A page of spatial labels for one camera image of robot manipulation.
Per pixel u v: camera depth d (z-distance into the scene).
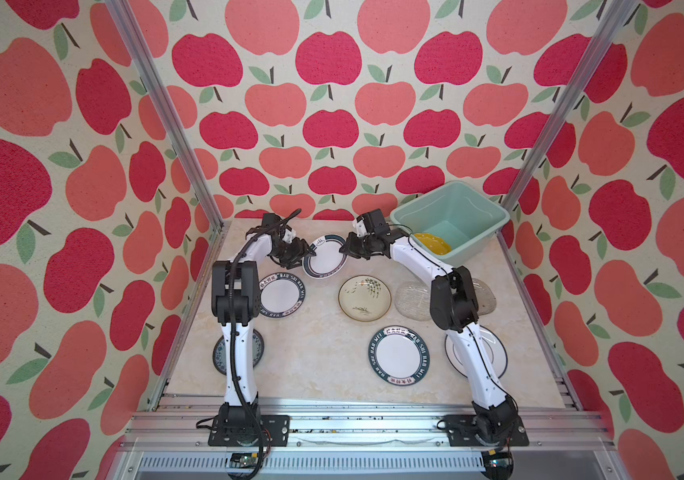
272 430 0.75
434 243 1.14
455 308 0.64
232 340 0.62
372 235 0.90
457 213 1.12
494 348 0.88
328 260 1.04
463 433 0.73
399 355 0.87
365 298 1.00
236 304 0.62
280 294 1.03
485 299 0.99
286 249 0.92
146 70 0.78
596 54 0.76
